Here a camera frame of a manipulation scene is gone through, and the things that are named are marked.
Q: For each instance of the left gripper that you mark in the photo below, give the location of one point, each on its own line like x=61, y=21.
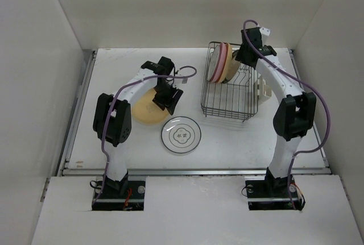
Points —
x=169, y=103

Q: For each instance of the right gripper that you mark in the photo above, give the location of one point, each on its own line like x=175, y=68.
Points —
x=239, y=55

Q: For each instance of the orange plate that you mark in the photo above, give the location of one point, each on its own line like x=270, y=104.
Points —
x=146, y=111

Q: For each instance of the grey rimmed plate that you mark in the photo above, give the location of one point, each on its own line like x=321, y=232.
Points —
x=181, y=135

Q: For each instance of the green rimmed lettered plate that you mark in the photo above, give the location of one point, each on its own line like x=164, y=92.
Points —
x=233, y=68

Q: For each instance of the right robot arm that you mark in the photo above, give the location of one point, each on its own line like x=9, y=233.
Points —
x=296, y=110

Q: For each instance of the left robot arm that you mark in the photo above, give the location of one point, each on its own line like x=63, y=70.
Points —
x=112, y=119

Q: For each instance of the tan plate beside pink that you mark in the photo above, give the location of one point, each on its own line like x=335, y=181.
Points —
x=227, y=63

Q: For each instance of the white patterned plate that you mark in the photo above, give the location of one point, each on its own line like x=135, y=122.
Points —
x=214, y=59

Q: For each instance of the white cutlery holder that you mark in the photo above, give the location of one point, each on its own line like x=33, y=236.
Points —
x=262, y=91

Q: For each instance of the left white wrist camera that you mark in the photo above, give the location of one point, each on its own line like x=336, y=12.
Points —
x=184, y=81

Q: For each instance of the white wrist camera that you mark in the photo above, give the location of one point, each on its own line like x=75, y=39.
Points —
x=184, y=81
x=265, y=33

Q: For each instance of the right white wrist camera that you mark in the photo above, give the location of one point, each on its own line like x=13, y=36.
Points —
x=265, y=33

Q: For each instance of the wire dish rack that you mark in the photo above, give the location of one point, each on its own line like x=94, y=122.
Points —
x=236, y=99

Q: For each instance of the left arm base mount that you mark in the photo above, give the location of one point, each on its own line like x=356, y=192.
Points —
x=129, y=198

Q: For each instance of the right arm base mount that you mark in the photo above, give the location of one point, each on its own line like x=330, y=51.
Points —
x=260, y=198

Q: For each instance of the aluminium frame rail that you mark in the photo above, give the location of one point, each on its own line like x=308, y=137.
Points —
x=228, y=146

